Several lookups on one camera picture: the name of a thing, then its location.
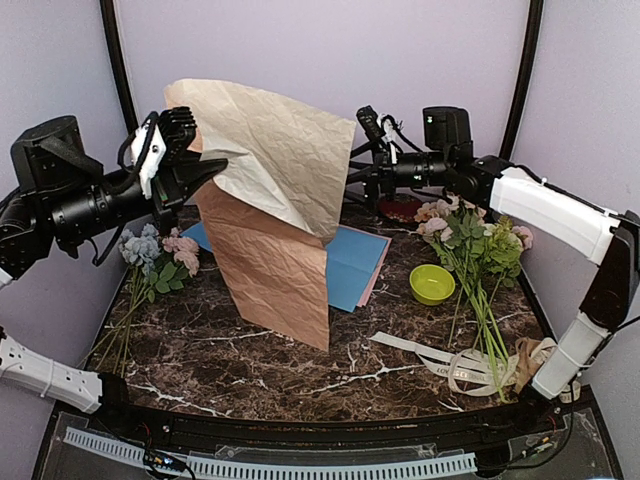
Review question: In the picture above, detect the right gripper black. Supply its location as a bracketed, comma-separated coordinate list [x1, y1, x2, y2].
[330, 139, 452, 210]

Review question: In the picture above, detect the beige pink wrapping paper sheet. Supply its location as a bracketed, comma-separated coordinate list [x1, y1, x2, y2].
[164, 79, 356, 351]

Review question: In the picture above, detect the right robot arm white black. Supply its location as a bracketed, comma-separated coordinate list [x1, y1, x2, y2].
[347, 106, 639, 400]

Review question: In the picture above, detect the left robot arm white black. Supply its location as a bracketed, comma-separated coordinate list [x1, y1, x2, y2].
[1, 106, 228, 286]

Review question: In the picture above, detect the left pile of fake flowers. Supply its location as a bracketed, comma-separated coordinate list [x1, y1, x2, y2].
[92, 224, 200, 376]

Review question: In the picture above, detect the pile of fake flowers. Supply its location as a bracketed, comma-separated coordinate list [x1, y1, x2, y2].
[92, 224, 200, 376]
[414, 195, 533, 399]

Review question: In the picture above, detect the right pile of fake flowers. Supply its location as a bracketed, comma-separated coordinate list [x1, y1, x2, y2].
[414, 195, 533, 399]

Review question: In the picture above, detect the red round embroidered cushion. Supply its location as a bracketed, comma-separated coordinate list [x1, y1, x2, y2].
[378, 194, 423, 224]

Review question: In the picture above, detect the blue wrapping paper sheet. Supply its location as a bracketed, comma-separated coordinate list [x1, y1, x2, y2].
[180, 216, 386, 323]

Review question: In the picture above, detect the lime green bowl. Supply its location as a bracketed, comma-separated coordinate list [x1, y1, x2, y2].
[409, 264, 456, 306]

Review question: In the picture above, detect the white printed ribbon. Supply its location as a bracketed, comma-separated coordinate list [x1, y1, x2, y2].
[370, 331, 518, 397]

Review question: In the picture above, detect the brown twine ribbon bundle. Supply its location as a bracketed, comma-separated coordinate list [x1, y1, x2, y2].
[514, 337, 557, 394]

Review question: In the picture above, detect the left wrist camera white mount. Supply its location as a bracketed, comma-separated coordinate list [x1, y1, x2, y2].
[113, 111, 167, 200]

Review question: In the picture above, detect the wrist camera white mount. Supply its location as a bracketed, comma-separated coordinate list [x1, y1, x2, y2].
[356, 105, 401, 165]
[113, 111, 167, 200]

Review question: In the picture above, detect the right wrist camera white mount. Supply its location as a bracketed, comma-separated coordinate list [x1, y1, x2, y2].
[356, 105, 401, 165]

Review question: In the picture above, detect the left black frame post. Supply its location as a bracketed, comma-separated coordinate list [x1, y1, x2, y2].
[99, 0, 138, 133]

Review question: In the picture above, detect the black frame post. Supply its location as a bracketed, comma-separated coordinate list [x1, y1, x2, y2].
[99, 0, 138, 133]
[499, 0, 544, 160]

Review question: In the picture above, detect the right black frame post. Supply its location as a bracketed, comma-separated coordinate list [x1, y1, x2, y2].
[499, 0, 544, 160]

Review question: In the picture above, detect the white slotted cable duct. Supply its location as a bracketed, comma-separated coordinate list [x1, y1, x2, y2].
[63, 427, 477, 479]

